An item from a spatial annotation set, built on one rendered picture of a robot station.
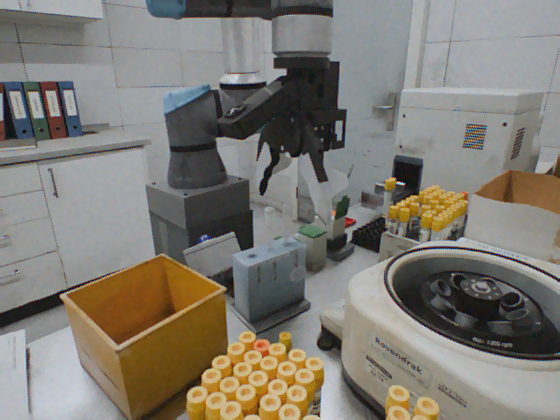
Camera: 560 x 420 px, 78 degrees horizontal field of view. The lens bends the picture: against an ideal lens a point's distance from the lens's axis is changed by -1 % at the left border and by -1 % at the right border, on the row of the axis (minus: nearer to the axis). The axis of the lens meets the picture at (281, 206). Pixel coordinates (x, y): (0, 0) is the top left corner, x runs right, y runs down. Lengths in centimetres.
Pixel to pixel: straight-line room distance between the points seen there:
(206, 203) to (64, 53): 202
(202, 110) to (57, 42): 194
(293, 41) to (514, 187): 61
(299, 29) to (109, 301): 40
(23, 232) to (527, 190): 204
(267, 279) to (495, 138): 64
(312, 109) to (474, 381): 34
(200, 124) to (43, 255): 150
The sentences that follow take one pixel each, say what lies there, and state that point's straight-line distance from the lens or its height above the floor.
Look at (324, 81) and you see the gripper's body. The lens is 48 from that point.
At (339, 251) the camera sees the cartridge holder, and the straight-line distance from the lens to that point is 69.
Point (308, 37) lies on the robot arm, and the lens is 44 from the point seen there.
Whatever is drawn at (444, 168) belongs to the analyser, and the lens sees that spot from 99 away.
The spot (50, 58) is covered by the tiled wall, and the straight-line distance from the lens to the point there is 270.
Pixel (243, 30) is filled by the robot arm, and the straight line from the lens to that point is 87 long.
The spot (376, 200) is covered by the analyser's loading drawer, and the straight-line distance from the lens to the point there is 89.
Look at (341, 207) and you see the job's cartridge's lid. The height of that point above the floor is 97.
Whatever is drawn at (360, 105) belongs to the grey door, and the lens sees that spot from 258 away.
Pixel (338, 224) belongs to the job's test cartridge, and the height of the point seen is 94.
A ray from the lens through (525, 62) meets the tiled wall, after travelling 227.
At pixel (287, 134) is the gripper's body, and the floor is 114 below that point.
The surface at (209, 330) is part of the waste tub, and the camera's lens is 44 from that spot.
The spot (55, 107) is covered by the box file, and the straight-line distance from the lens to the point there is 238.
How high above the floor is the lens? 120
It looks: 20 degrees down
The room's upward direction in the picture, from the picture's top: straight up
